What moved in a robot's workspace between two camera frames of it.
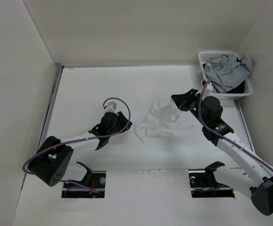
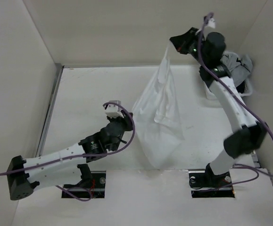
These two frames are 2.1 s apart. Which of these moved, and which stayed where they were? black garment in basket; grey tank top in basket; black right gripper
Moved: black right gripper
Stayed: grey tank top in basket; black garment in basket
